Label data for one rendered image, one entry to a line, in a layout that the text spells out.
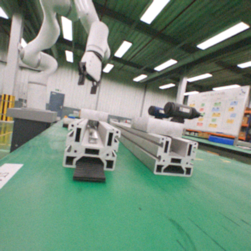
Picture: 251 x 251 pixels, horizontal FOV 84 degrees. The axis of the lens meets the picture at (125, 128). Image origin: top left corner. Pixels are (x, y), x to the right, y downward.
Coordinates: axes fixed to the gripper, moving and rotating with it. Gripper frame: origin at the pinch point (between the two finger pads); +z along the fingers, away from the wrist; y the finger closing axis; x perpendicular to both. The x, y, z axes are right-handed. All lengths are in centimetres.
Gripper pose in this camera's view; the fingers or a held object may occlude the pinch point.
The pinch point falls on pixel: (87, 87)
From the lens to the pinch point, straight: 68.9
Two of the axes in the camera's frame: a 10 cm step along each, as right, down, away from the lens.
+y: -3.5, -2.0, -9.2
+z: -1.5, 9.8, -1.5
